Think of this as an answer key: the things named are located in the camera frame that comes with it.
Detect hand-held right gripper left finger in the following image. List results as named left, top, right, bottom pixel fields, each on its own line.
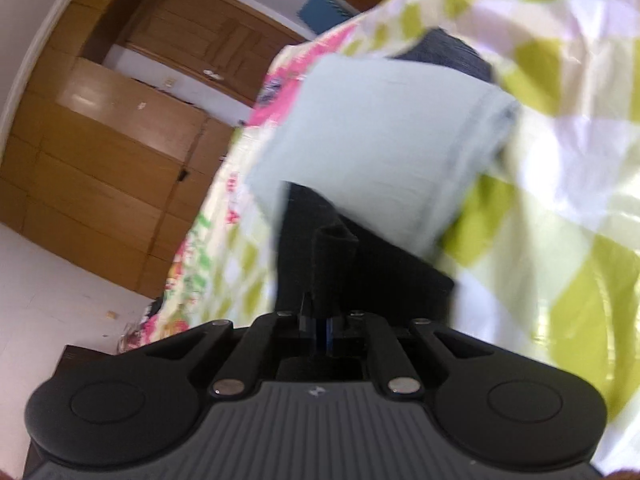
left=145, top=293, right=323, bottom=399

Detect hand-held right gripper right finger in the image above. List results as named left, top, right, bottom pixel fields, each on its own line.
left=324, top=310, right=484, bottom=401

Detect black pants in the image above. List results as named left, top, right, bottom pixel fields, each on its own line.
left=272, top=182, right=457, bottom=333

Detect dark brown headboard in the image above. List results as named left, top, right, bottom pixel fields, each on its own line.
left=54, top=344, right=103, bottom=377

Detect pale folded cloth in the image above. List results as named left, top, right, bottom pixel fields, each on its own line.
left=245, top=55, right=524, bottom=262

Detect wooden wardrobe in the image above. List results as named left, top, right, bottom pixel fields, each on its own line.
left=0, top=0, right=237, bottom=302

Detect cartoon printed blanket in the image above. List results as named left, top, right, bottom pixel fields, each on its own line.
left=145, top=25, right=362, bottom=352

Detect yellow-green checked bed sheet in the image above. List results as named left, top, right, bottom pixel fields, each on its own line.
left=210, top=0, right=640, bottom=477

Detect dark grey folded cloth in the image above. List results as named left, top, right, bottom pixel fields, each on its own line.
left=404, top=27, right=495, bottom=84

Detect wooden door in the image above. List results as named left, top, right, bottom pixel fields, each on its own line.
left=125, top=0, right=314, bottom=109

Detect blue foam mat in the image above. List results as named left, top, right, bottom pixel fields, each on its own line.
left=298, top=0, right=352, bottom=37

